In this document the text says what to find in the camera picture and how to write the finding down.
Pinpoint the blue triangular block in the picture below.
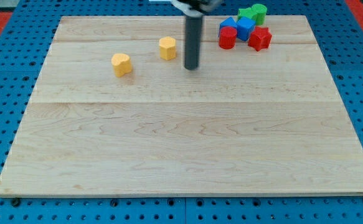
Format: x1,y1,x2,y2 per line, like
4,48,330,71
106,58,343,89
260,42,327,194
219,17,237,33

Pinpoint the blue cube block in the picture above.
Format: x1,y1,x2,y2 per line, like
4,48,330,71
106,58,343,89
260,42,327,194
237,17,256,41

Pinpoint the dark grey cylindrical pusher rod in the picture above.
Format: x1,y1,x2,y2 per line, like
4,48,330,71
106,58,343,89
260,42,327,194
184,16,203,70

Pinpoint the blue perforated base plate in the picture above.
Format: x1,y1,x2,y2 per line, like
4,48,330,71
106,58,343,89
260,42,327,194
0,0,363,223

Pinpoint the green star block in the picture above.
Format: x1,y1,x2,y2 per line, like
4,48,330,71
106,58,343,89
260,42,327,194
237,7,257,21

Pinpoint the light wooden board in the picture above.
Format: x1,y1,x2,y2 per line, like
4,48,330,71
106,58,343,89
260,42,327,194
0,16,363,198

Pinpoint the red star block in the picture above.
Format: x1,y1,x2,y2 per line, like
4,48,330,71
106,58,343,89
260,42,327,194
248,26,272,51

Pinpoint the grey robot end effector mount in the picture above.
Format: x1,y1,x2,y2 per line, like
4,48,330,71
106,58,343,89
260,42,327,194
171,0,224,17

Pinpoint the green cylinder block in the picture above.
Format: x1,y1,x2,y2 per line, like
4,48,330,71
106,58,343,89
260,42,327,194
252,3,267,26

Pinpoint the red cylinder block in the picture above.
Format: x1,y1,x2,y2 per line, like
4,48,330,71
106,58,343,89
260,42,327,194
219,26,237,49

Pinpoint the yellow heart block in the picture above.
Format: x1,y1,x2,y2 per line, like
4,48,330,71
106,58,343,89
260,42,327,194
111,53,133,77

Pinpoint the yellow hexagon block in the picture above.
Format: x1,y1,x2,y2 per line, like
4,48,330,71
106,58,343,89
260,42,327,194
159,36,176,60

